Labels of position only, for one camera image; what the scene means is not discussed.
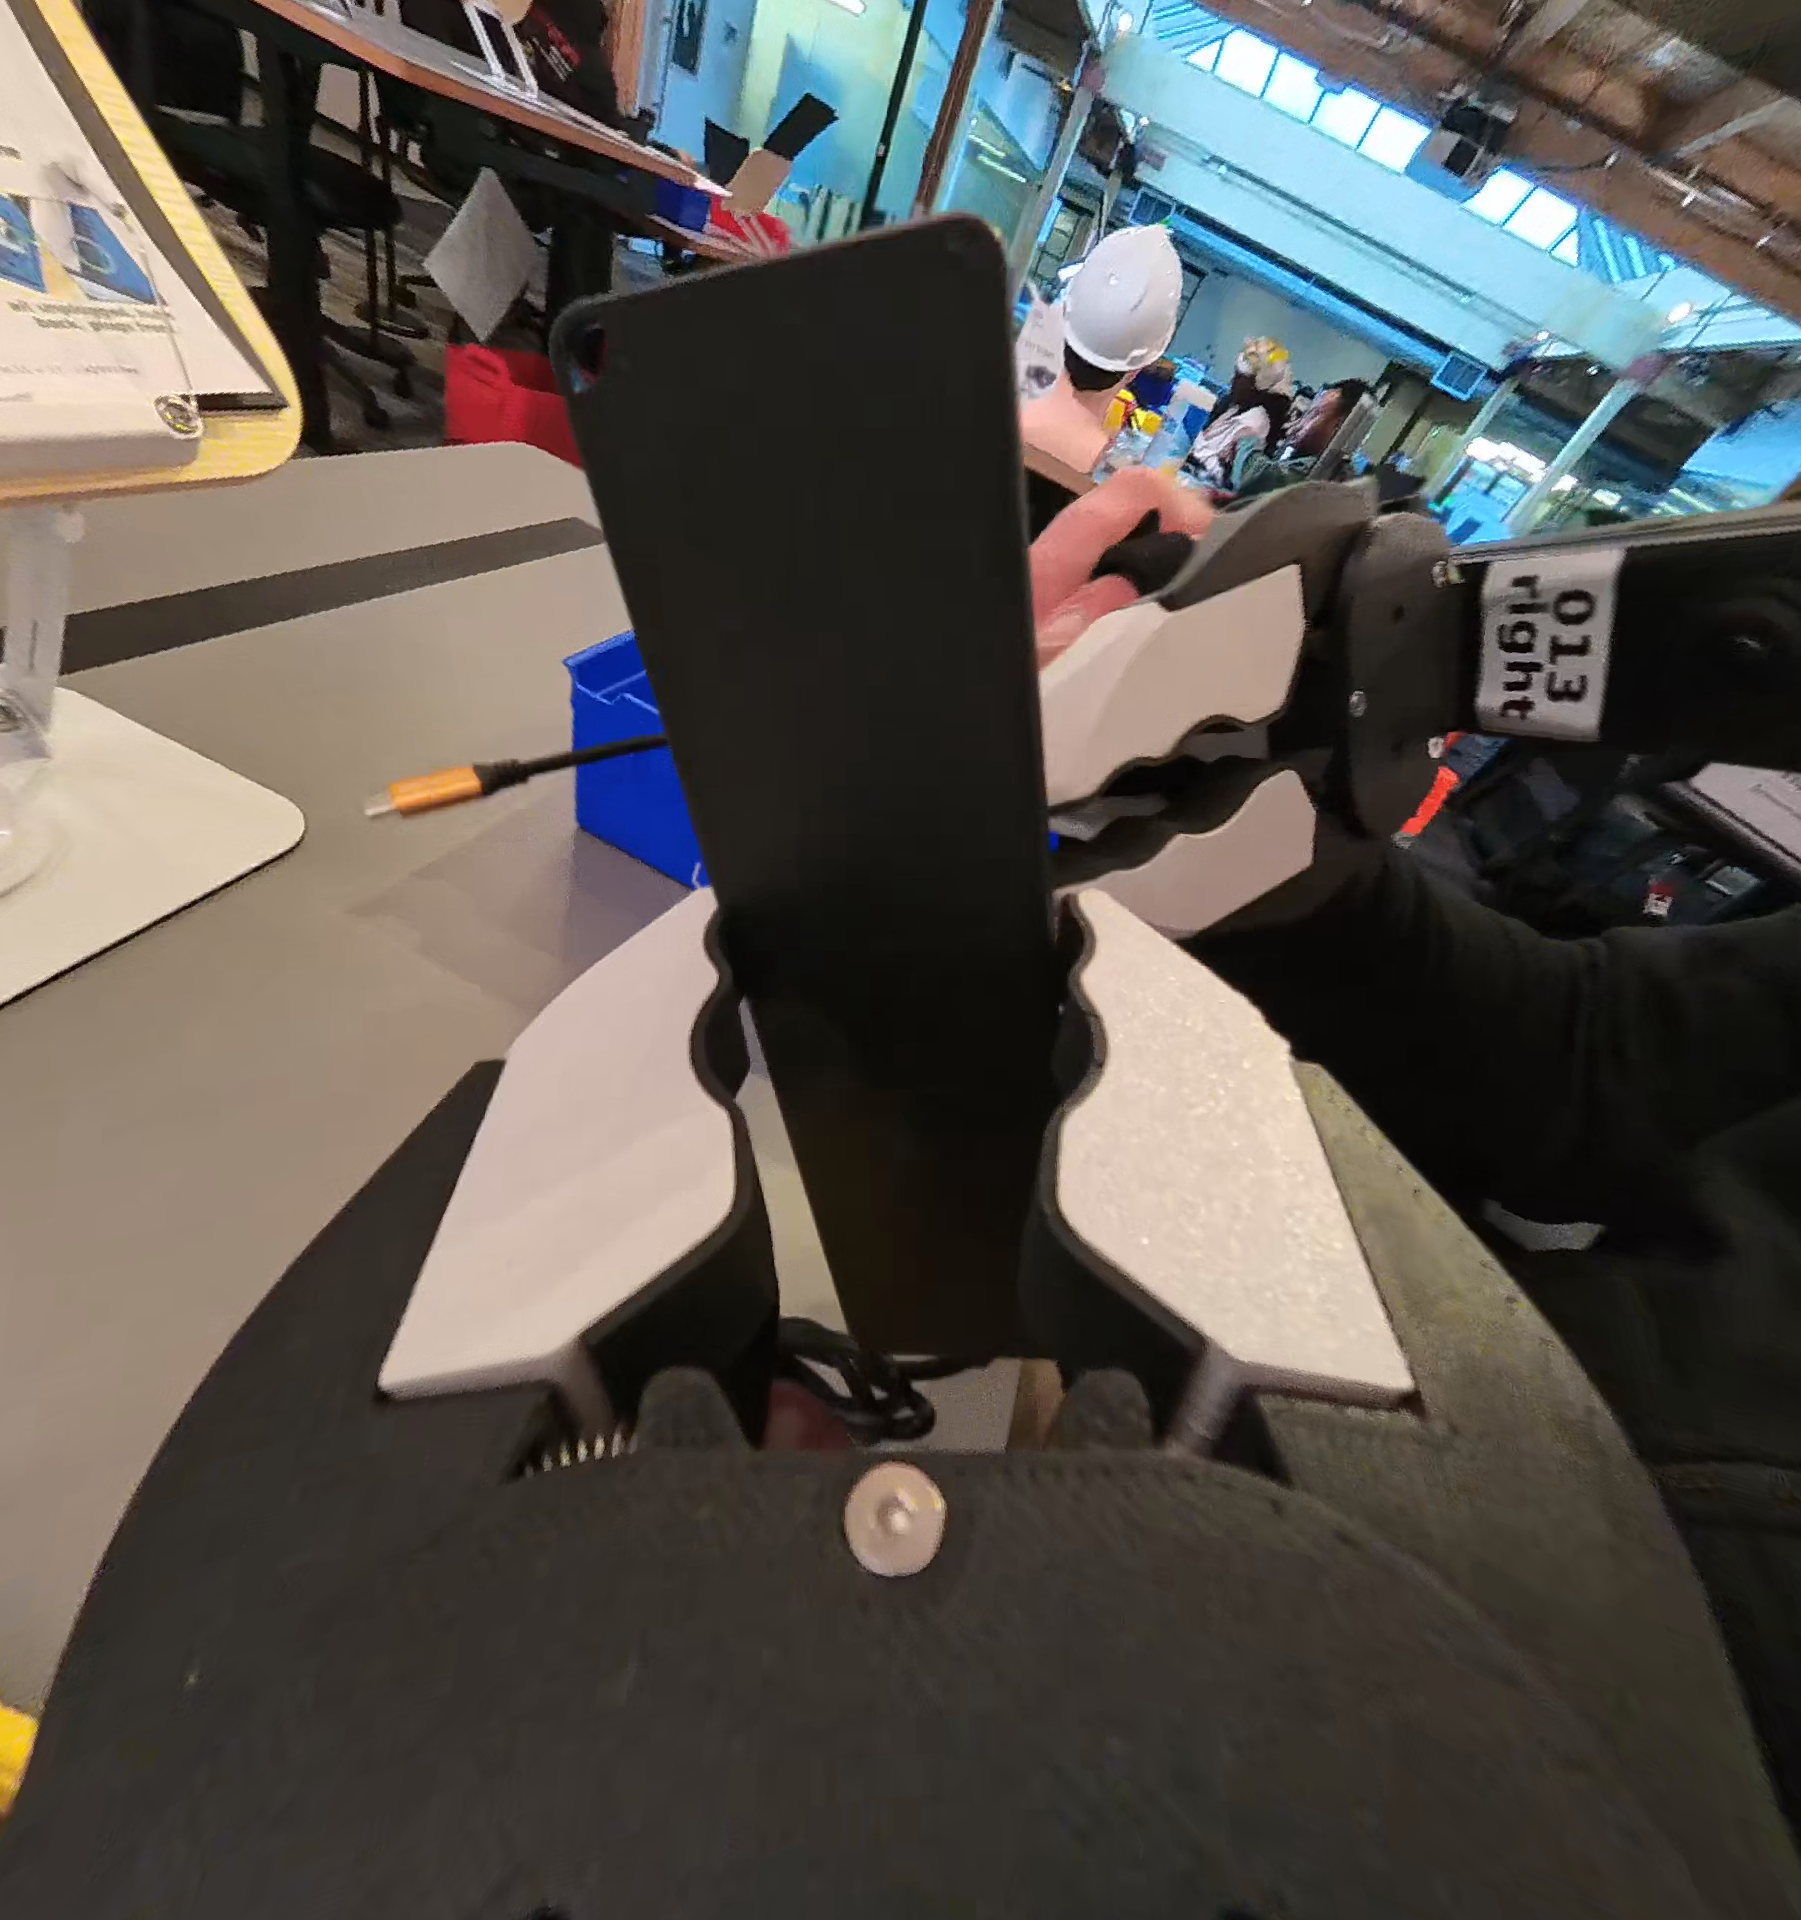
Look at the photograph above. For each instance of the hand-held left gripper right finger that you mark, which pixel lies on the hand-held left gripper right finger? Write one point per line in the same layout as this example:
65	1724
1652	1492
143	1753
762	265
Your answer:
1216	1185

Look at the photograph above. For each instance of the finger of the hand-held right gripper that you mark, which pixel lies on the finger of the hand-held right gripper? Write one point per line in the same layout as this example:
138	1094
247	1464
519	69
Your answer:
1229	854
1185	660

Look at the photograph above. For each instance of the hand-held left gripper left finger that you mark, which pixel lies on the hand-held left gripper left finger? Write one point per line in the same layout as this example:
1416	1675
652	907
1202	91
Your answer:
584	1185

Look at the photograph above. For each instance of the blue plastic bin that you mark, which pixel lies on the blue plastic bin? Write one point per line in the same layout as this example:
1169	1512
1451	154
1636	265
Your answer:
630	811

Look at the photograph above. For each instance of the person's right forearm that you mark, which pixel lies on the person's right forearm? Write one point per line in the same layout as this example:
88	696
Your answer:
1440	1020

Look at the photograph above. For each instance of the person's right hand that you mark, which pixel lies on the person's right hand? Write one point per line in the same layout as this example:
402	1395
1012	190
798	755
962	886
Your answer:
1066	579

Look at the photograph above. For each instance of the white printed sign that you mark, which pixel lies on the white printed sign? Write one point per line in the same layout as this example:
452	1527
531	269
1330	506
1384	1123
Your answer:
1800	817

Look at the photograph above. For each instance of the white hard hat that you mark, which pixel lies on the white hard hat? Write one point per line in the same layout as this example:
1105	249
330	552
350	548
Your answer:
1124	300

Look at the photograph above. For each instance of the person's black jacket torso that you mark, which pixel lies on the person's black jacket torso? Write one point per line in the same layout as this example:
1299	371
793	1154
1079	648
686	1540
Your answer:
1770	1426

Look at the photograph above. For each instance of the red tray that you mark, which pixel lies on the red tray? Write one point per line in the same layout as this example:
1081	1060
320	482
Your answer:
750	234

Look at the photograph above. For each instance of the red storage bin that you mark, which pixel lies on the red storage bin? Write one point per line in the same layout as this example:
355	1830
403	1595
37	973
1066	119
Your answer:
502	397

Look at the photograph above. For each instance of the white paper sheet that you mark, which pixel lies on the white paper sheet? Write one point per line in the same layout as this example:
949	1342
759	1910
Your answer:
479	257

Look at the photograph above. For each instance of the wooden desk black legs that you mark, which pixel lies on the wooden desk black legs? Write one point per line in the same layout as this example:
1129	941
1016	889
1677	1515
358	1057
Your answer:
292	226

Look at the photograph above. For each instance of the white instruction board stand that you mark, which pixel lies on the white instruction board stand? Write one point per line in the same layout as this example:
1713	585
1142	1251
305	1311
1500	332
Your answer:
89	226

